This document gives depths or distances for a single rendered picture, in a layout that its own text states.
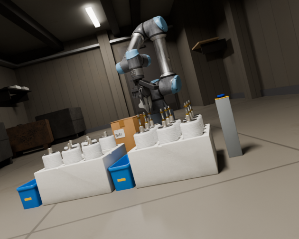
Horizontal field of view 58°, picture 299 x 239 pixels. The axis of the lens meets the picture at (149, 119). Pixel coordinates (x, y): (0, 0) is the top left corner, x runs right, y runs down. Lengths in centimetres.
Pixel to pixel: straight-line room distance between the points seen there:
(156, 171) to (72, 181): 44
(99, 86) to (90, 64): 68
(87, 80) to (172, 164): 697
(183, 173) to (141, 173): 20
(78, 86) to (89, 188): 682
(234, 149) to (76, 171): 81
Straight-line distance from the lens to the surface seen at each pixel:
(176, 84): 186
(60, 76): 827
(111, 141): 162
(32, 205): 161
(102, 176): 137
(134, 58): 155
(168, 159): 125
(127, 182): 135
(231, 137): 145
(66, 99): 819
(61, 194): 150
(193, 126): 124
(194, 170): 125
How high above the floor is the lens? 38
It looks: 3 degrees down
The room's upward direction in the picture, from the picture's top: 15 degrees counter-clockwise
